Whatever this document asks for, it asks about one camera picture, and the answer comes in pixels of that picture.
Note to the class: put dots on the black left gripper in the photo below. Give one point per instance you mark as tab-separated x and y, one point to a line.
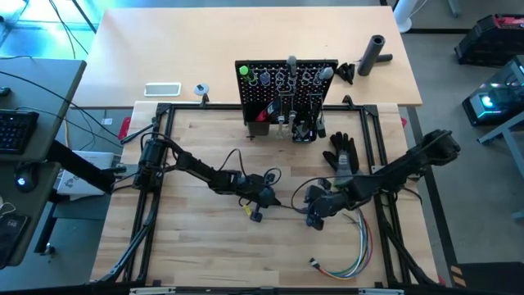
258	188

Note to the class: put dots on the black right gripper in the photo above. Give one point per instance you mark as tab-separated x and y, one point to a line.
327	202

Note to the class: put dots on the hex key set grey holder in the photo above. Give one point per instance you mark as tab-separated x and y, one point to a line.
302	130

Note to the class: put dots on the black tape measure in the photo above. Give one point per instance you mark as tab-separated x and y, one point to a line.
321	127

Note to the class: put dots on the black spirit level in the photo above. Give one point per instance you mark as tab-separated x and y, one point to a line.
275	107

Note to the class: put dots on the green black screwdriver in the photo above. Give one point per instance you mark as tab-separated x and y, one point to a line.
244	70

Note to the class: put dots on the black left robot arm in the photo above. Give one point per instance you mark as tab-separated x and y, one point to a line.
196	168

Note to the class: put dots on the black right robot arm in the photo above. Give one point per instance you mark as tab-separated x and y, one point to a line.
401	168

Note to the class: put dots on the black grey work glove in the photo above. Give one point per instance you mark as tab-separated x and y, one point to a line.
344	155

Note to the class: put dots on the tall black pegboard bin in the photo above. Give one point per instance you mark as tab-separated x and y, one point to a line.
258	128

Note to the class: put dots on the small black pegboard bin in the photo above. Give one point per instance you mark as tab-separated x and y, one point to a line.
305	138

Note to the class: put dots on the black metal pegboard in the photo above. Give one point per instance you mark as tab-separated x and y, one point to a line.
303	94

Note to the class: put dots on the red clamp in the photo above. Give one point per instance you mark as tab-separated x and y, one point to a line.
404	122
124	129

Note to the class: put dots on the grey round disc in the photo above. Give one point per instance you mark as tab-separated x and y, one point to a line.
201	89

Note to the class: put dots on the black plastic clips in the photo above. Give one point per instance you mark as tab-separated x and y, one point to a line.
347	71

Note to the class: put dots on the grey cylinder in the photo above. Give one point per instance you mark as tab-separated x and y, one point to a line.
370	57

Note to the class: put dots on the short black rod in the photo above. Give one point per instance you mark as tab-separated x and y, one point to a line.
387	57

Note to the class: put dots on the light wood desk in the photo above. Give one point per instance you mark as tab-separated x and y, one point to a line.
286	28

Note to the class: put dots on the black slanted beam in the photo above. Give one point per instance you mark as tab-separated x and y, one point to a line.
78	164

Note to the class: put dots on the white cardboard box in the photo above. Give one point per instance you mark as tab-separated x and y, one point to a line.
71	186

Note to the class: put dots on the white stand base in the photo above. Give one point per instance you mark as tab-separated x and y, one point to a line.
405	20

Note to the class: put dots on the black RGB computer tower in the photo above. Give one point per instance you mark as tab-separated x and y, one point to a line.
499	102

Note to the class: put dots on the black red equipment case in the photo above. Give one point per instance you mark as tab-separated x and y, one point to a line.
487	41

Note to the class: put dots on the grey side desk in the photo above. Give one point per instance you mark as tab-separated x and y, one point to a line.
53	82

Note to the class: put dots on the black computer mouse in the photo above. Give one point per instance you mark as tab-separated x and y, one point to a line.
26	178

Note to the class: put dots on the black keyboard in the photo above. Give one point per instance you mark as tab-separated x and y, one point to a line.
18	131

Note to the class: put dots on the black handheld device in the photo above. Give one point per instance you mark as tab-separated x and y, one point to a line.
12	237

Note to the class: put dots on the black aluminium table frame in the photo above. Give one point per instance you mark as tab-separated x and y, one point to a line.
368	107

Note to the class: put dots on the silver metal bracket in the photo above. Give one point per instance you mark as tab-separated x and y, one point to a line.
380	291
153	291

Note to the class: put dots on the grey metal desk frame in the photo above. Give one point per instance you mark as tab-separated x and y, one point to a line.
511	139

